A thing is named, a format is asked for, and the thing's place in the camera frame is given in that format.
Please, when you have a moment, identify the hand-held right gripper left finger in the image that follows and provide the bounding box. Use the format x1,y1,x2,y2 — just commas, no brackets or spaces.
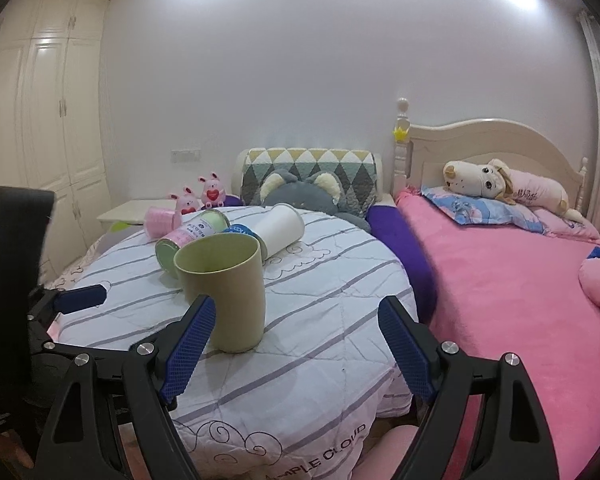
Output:
32,295,217,480

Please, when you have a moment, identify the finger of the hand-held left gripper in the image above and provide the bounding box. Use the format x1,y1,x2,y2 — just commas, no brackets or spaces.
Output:
27,283,107,328

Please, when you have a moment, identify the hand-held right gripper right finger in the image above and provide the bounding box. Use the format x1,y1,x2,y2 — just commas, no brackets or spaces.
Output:
377,296,567,480

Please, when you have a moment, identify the pale green cup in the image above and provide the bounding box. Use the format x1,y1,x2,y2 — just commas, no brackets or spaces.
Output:
174,234,267,352

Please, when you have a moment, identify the pink cup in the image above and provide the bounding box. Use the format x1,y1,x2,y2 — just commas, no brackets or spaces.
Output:
144,206,183,239

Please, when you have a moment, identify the blue label cup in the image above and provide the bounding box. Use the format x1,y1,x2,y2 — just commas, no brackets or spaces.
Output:
223,224,267,256

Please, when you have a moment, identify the white cup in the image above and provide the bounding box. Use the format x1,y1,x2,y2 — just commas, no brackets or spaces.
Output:
250,203,305,262

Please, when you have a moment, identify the white striped quilt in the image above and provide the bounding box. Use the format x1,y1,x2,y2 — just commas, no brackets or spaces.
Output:
45,204,421,480

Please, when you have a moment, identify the white nightstand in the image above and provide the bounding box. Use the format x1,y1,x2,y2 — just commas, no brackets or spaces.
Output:
96,198,179,235

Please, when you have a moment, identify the purple bed sheet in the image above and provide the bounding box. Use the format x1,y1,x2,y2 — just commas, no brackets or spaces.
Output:
366,204,437,323

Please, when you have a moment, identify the pink fleece blanket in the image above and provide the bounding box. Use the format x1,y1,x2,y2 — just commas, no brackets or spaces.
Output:
394,185,600,480

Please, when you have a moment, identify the cream wardrobe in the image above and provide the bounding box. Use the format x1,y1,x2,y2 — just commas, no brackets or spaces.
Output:
0,0,114,283

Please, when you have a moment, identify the pink and green can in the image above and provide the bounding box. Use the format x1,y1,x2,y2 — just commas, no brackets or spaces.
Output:
155,210,231,277

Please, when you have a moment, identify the pink rabbit plush toy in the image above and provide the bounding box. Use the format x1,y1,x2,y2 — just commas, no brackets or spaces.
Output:
197,172,229,210
167,186,201,214

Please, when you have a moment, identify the blue printed pillow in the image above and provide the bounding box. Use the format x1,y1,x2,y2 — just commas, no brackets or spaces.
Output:
421,185,552,237

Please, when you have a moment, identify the grey cat plush pillow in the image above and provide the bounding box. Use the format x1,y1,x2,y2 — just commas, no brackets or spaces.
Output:
257,170,372,233

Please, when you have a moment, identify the cream dog plush toy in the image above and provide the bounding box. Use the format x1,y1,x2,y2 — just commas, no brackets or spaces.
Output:
442,158,587,224

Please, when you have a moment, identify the pink pillow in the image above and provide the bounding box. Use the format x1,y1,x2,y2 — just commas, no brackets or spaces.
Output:
529,205,600,242

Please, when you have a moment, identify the triangle pattern headboard cover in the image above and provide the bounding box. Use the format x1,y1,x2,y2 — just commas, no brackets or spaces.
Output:
240,147,384,207

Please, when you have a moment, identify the cream wooden headboard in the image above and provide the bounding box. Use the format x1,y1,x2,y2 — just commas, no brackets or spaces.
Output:
392,97,592,228

